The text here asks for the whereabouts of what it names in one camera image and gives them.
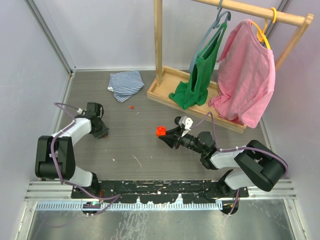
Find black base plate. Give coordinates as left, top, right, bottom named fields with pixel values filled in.
left=71, top=179, right=249, bottom=204

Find blue clothes hanger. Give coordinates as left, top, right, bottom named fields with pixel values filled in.
left=189, top=0, right=232, bottom=76

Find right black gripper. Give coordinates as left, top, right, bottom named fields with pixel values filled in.
left=159, top=124, right=206, bottom=155

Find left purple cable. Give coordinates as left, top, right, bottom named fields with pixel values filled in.
left=49, top=102, right=122, bottom=216

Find blue striped folded cloth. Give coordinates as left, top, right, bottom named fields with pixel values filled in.
left=107, top=70, right=145, bottom=103

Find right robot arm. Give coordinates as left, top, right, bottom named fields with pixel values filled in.
left=157, top=126, right=288, bottom=197

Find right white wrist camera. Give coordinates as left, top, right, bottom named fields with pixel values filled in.
left=178, top=116, right=193, bottom=137

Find pink t-shirt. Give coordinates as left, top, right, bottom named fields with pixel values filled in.
left=208, top=19, right=276, bottom=128

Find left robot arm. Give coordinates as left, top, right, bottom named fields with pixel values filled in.
left=34, top=102, right=109, bottom=198

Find orange earbud case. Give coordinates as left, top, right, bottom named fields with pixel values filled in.
left=155, top=126, right=167, bottom=137

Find yellow clothes hanger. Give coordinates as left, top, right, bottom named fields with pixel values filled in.
left=251, top=7, right=277, bottom=50

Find wooden clothes rack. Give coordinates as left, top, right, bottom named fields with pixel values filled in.
left=147, top=0, right=314, bottom=134

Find black earbud charging case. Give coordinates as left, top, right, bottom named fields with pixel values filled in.
left=174, top=116, right=182, bottom=126

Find green tank top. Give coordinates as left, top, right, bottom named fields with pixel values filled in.
left=168, top=23, right=228, bottom=110

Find aluminium rail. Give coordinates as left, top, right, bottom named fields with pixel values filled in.
left=24, top=179, right=297, bottom=201

